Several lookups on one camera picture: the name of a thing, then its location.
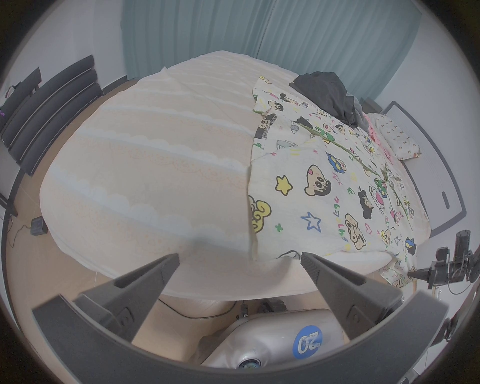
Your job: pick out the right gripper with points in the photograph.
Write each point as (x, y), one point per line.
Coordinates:
(442, 277)

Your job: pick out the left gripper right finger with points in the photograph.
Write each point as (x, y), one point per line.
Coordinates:
(356, 300)

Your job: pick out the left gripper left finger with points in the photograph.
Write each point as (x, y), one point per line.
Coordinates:
(123, 300)

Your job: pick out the white printed pyjama top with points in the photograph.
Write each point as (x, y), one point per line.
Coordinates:
(330, 202)

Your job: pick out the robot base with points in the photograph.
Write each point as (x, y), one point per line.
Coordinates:
(270, 337)

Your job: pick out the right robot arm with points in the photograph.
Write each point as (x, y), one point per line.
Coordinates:
(463, 255)

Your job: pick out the bed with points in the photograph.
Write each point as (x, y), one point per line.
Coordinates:
(150, 150)

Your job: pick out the black power adapter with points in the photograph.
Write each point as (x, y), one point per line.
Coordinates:
(38, 227)

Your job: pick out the white printed pillow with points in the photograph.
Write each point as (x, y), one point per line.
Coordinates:
(399, 137)

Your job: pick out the pink garment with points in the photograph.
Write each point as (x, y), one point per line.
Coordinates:
(373, 131)

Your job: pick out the grey garment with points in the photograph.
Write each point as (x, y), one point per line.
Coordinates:
(359, 116)

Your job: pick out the grey bedside table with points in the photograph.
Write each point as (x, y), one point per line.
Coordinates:
(371, 104)

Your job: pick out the black garment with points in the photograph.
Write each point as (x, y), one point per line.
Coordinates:
(322, 93)

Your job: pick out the blue-green curtain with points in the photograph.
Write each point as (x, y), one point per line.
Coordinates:
(225, 30)

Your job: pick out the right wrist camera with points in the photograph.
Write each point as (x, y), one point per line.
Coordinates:
(441, 257)

